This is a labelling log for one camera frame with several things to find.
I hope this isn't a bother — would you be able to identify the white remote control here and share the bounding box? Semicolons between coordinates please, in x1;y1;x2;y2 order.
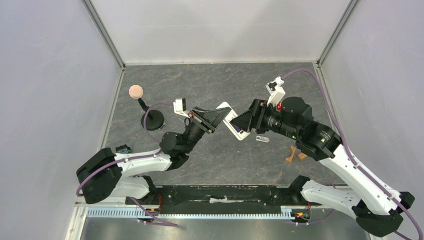
215;101;253;142

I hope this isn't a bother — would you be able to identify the wooden toy piece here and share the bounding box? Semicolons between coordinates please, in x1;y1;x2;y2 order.
285;145;308;163

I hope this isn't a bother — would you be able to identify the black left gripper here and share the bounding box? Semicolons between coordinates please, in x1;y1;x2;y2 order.
182;106;232;154

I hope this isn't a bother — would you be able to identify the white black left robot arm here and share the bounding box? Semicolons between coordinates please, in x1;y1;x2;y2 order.
76;106;232;204

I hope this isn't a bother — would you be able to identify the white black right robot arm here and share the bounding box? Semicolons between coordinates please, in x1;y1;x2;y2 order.
231;97;415;238

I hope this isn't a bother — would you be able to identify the white slotted cable duct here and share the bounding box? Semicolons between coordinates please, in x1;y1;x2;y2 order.
86;207;293;220

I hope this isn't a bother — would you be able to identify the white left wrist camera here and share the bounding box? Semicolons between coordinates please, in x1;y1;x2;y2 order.
173;98;190;118

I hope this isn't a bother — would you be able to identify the white remote battery cover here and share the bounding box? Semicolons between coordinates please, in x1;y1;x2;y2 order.
255;135;270;143

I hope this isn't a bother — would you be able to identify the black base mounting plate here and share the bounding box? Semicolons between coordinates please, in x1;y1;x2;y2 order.
139;185;308;215

